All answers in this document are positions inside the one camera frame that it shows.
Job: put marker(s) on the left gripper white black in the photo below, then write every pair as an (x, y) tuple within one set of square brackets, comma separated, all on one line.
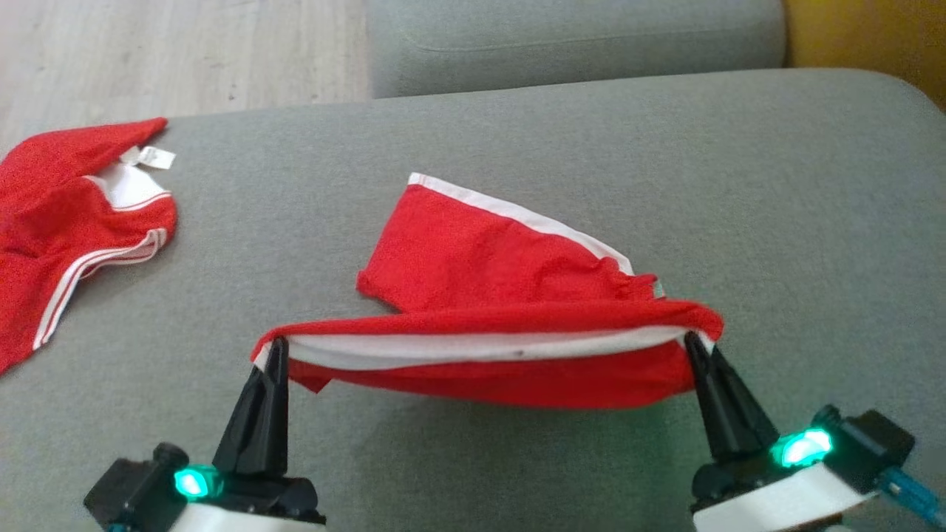
[(259, 502)]

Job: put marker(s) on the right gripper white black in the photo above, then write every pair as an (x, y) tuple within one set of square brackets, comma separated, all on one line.
[(776, 495)]

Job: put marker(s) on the red basketball shorts white trim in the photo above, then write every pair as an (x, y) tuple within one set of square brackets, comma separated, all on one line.
[(480, 251)]

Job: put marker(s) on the red white basketball jersey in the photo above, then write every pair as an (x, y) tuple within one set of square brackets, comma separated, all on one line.
[(44, 222)]

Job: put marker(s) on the grey sofa seat cushion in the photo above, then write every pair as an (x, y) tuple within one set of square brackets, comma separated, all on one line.
[(517, 133)]

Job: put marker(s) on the grey sofa back cushion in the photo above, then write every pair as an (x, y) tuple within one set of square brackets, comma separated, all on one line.
[(576, 44)]

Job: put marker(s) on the yellow upholstered furniture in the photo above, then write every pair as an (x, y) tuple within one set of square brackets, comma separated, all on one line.
[(865, 37)]

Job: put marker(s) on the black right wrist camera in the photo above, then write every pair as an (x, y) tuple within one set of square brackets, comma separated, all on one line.
[(872, 443)]

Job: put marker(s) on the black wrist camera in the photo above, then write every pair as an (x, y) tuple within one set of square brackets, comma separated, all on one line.
[(126, 488), (872, 443)]

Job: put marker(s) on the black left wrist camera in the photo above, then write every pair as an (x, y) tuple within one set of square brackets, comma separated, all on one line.
[(126, 488)]

